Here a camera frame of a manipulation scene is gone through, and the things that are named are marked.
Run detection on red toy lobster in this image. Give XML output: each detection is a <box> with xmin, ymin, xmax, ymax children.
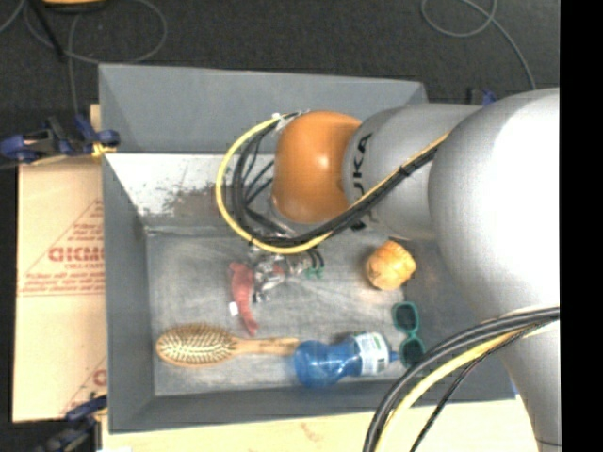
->
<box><xmin>227</xmin><ymin>261</ymin><xmax>260</xmax><ymax>337</ymax></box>

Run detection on grey metal bin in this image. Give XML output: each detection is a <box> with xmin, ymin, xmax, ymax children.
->
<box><xmin>97</xmin><ymin>63</ymin><xmax>517</xmax><ymax>433</ymax></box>

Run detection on wooden hairbrush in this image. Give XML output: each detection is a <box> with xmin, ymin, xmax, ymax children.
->
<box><xmin>155</xmin><ymin>323</ymin><xmax>302</xmax><ymax>368</ymax></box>

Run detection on blue plastic bottle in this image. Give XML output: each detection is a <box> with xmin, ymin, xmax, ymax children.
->
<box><xmin>293</xmin><ymin>331</ymin><xmax>399</xmax><ymax>389</ymax></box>

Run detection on yellow-orange toy bread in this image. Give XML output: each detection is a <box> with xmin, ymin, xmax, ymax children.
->
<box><xmin>365</xmin><ymin>239</ymin><xmax>418</xmax><ymax>292</ymax></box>

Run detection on green sunglasses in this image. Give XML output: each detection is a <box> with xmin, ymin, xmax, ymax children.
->
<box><xmin>391</xmin><ymin>301</ymin><xmax>427</xmax><ymax>369</ymax></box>

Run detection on brown cardboard board, red print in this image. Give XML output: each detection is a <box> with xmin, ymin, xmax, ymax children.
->
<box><xmin>11</xmin><ymin>156</ymin><xmax>109</xmax><ymax>424</ymax></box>

